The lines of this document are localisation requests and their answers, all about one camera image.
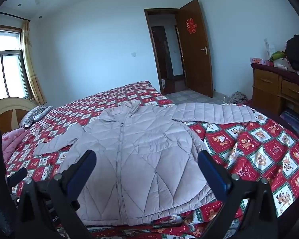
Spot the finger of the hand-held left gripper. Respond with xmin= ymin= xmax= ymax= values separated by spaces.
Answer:
xmin=6 ymin=168 xmax=28 ymax=188

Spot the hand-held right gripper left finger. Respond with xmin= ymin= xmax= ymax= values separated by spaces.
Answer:
xmin=15 ymin=150 xmax=97 ymax=239

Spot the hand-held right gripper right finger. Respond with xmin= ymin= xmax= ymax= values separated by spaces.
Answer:
xmin=198 ymin=150 xmax=283 ymax=239

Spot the light grey puffer jacket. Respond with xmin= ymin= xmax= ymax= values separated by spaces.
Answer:
xmin=34 ymin=100 xmax=256 ymax=226

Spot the pink blanket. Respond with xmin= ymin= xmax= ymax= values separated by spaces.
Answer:
xmin=1 ymin=129 xmax=27 ymax=170

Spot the red printed checkered bedspread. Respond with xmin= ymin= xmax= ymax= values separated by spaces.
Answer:
xmin=1 ymin=80 xmax=299 ymax=239

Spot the striped pillow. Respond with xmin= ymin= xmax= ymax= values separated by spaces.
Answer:
xmin=19 ymin=105 xmax=53 ymax=129

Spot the cream and wood headboard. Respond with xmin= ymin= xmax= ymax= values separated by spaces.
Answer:
xmin=0 ymin=97 xmax=36 ymax=133

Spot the grey cloth pile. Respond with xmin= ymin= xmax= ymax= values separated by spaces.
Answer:
xmin=228 ymin=91 xmax=247 ymax=104

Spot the wooden dresser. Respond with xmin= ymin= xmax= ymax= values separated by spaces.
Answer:
xmin=250 ymin=63 xmax=299 ymax=117

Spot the yellow curtain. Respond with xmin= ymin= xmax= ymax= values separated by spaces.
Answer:
xmin=21 ymin=20 xmax=47 ymax=105

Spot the window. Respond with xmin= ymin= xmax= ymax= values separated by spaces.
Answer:
xmin=0 ymin=24 xmax=31 ymax=100

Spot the brown wooden door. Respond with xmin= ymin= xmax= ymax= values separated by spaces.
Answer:
xmin=178 ymin=0 xmax=214 ymax=98

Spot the pink box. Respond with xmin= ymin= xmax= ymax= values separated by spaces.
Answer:
xmin=250 ymin=57 xmax=271 ymax=67

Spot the dark hallway door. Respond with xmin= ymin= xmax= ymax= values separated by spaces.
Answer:
xmin=151 ymin=26 xmax=175 ymax=80

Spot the green and yellow packet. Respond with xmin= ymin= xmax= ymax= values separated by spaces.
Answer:
xmin=270 ymin=51 xmax=287 ymax=62

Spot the black bag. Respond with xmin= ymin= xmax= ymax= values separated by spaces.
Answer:
xmin=285 ymin=33 xmax=299 ymax=72

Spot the red paper door decoration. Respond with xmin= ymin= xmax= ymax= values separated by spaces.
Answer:
xmin=186 ymin=18 xmax=195 ymax=34

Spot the black curtain rod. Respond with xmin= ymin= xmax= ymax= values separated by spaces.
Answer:
xmin=0 ymin=11 xmax=31 ymax=21

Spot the brown door frame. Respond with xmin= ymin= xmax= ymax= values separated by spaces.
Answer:
xmin=144 ymin=8 xmax=188 ymax=95

